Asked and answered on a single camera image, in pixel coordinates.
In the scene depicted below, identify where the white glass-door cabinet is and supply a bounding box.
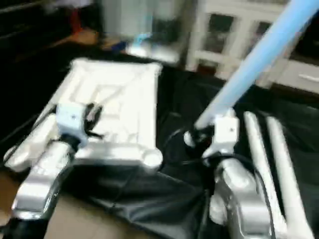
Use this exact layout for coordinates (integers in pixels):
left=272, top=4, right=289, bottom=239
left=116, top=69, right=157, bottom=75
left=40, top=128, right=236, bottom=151
left=185, top=0, right=301, bottom=81

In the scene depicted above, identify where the blue plastic tool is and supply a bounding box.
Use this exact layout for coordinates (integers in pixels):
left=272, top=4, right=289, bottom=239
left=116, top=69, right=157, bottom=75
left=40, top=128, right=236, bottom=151
left=131, top=32, right=153, bottom=51

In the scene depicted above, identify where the white drawer unit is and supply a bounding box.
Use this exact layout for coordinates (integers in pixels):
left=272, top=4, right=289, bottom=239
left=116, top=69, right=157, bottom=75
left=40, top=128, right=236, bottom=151
left=279, top=62, right=319, bottom=93

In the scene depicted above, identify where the white plastic table top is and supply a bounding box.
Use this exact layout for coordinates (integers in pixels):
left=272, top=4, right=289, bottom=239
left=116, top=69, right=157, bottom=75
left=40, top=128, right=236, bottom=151
left=2, top=57, right=164, bottom=173

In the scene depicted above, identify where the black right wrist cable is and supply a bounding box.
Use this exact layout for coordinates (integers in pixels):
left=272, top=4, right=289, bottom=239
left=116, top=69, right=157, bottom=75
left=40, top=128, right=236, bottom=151
left=161, top=127, right=272, bottom=235

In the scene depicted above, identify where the white plastic table leg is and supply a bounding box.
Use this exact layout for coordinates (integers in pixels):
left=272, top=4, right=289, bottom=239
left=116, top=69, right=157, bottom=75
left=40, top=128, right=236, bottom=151
left=265, top=116, right=316, bottom=239
left=243, top=112, right=288, bottom=238
left=183, top=0, right=319, bottom=148

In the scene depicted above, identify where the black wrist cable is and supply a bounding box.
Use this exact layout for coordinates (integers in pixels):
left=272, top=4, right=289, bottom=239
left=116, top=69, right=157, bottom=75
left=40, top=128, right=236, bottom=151
left=0, top=112, right=58, bottom=157
left=161, top=127, right=272, bottom=235

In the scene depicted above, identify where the black work mat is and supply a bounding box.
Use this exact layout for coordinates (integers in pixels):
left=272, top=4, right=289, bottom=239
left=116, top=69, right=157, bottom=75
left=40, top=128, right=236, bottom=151
left=0, top=42, right=319, bottom=239

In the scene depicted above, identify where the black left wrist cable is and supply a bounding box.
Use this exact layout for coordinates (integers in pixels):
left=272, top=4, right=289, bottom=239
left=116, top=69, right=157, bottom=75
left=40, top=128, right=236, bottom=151
left=0, top=112, right=58, bottom=157

